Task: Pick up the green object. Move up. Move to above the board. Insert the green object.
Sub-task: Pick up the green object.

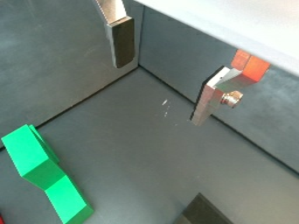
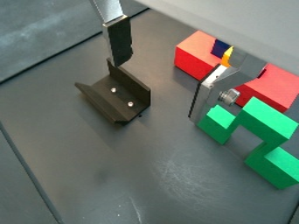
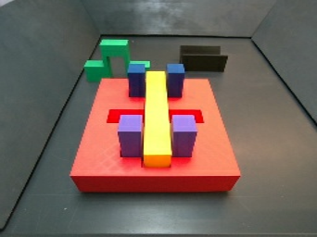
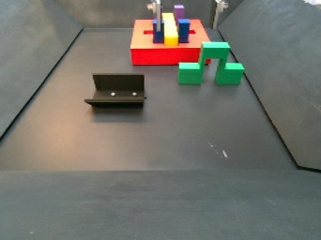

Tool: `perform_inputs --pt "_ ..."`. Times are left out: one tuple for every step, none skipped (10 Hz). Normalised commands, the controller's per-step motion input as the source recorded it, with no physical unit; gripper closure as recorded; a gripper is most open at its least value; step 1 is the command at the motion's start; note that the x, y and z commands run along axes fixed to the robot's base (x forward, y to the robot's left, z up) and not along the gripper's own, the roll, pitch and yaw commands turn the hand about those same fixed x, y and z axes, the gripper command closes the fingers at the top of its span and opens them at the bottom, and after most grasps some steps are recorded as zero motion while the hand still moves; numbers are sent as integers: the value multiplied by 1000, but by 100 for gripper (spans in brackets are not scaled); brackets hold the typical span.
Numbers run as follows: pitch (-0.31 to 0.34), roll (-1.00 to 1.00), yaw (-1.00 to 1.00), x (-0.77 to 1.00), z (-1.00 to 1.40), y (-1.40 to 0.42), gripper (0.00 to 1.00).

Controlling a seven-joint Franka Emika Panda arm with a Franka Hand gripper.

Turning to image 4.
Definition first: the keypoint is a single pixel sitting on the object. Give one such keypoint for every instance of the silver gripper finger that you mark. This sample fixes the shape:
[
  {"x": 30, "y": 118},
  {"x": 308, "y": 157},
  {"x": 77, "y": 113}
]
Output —
[
  {"x": 221, "y": 5},
  {"x": 156, "y": 7}
]

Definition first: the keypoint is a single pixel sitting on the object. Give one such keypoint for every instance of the green arch-shaped block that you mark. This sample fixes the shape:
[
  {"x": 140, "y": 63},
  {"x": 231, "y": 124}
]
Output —
[{"x": 229, "y": 72}]

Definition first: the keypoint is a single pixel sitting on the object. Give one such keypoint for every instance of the purple arch block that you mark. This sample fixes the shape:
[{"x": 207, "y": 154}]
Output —
[{"x": 179, "y": 11}]

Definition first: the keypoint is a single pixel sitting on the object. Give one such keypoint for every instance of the blue arch block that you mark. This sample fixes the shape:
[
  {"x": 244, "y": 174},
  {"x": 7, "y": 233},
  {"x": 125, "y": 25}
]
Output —
[{"x": 184, "y": 33}]

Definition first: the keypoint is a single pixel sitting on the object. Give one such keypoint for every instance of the yellow long block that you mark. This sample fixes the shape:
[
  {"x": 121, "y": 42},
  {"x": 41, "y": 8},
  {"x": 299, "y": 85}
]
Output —
[{"x": 171, "y": 30}]

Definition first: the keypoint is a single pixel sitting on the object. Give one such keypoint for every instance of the black angled bracket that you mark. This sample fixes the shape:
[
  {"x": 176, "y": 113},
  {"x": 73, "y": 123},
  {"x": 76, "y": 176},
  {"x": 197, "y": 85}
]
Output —
[{"x": 118, "y": 89}]

